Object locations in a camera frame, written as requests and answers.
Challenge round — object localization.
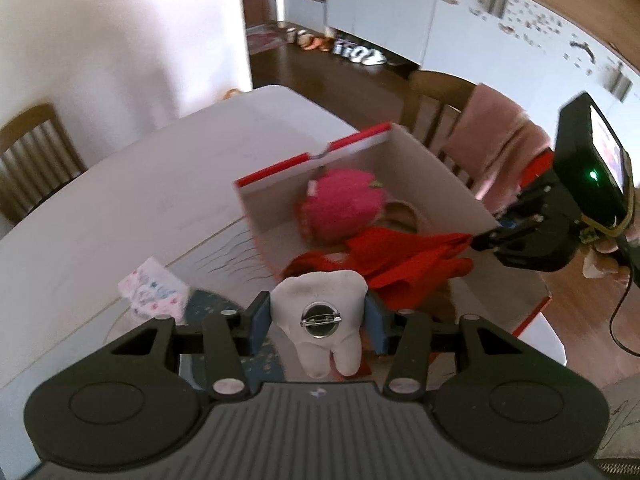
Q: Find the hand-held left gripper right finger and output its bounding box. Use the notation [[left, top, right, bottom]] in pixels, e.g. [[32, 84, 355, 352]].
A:
[[365, 292, 538, 396]]

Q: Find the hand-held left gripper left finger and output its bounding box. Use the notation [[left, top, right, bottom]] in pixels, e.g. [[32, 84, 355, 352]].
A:
[[100, 291, 273, 401]]

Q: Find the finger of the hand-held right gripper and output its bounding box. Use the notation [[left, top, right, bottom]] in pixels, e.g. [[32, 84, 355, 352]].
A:
[[472, 227, 523, 263], [500, 185, 548, 231]]

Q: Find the white tooth plush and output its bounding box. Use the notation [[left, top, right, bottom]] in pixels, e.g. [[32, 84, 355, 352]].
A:
[[270, 270, 370, 379]]

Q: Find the red cloth garment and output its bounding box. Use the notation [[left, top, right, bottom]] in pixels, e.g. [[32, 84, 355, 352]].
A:
[[282, 226, 474, 312]]

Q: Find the red cardboard box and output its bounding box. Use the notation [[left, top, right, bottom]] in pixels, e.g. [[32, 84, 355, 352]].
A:
[[234, 122, 552, 357]]

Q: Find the printed tissue packet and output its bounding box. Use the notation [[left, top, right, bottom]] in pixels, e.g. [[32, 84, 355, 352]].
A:
[[118, 256, 190, 322]]

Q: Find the pink plush toy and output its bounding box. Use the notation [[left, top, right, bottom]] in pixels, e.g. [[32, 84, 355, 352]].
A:
[[298, 170, 387, 244]]

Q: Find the person's right hand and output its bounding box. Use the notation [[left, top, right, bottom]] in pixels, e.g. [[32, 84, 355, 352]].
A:
[[582, 230, 640, 281]]

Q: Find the dark speckled placemat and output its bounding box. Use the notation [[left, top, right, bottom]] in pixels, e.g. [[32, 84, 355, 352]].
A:
[[179, 289, 283, 392]]

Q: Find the pink fringed scarf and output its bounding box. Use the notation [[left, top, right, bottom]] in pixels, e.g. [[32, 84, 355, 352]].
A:
[[442, 83, 557, 212]]

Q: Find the grey patterned cloth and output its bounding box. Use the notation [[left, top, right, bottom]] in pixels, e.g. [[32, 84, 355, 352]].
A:
[[595, 375, 640, 462]]

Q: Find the row of shoes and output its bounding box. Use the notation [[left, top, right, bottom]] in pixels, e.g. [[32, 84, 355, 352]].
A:
[[286, 26, 387, 67]]

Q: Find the red patterned rug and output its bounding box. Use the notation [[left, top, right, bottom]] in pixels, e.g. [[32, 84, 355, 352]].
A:
[[245, 25, 287, 57]]

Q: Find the black cable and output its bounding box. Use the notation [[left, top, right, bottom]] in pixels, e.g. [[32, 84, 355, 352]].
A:
[[609, 240, 640, 362]]

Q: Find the white wall cabinet unit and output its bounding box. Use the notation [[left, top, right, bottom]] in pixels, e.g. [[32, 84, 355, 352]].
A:
[[285, 0, 640, 133]]

